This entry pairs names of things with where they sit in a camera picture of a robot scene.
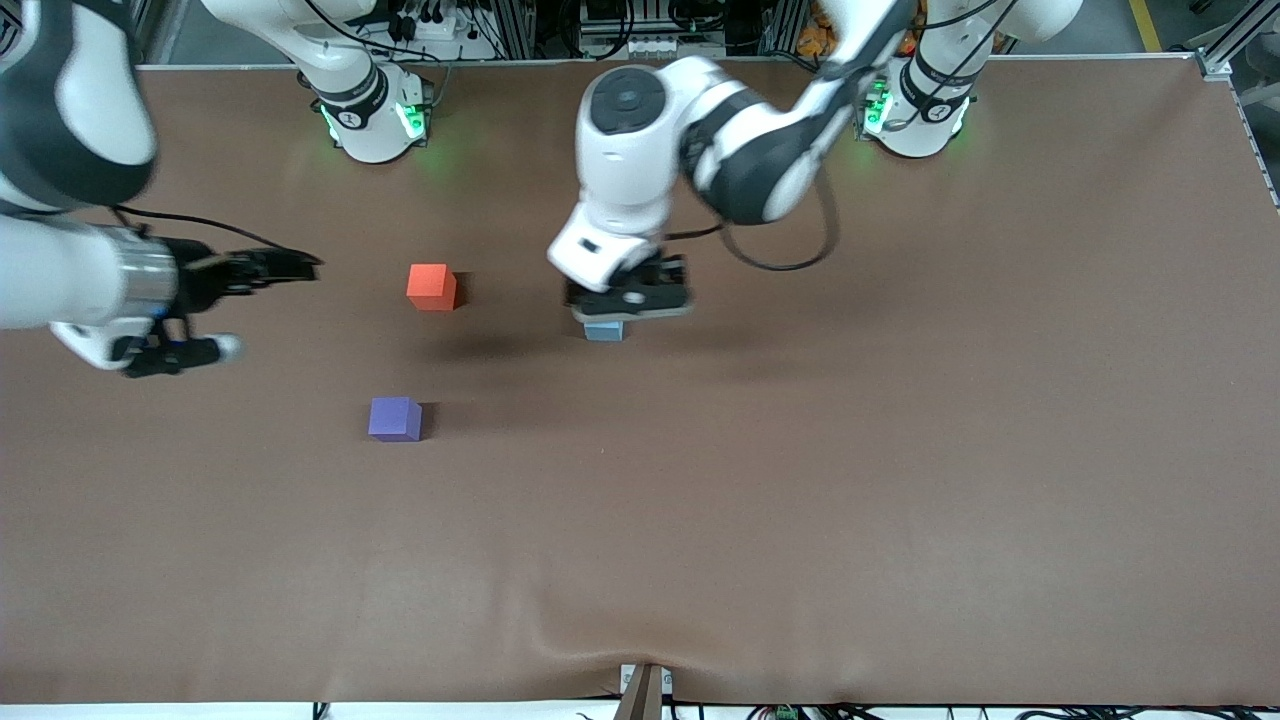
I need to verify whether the orange foam block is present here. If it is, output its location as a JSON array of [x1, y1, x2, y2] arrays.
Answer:
[[406, 263, 459, 312]]

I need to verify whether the purple foam block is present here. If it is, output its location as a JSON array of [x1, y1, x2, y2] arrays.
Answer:
[[367, 396, 424, 443]]

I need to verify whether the white terminal block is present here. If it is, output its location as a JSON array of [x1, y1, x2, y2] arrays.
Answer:
[[622, 34, 728, 60]]

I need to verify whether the brown table mat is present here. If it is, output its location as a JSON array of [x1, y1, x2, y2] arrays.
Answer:
[[0, 55, 1280, 707]]

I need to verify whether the white power strip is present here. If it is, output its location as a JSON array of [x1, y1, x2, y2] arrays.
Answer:
[[384, 0, 473, 43]]

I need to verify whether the pile of orange objects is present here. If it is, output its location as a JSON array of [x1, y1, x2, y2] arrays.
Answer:
[[796, 0, 839, 58]]

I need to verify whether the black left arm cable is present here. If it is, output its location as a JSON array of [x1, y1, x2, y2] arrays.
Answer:
[[663, 168, 842, 274]]

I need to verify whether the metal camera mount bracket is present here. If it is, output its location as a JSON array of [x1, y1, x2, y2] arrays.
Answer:
[[618, 662, 674, 720]]

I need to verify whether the aluminium frame profile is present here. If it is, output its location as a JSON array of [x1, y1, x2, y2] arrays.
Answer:
[[1193, 0, 1280, 83]]

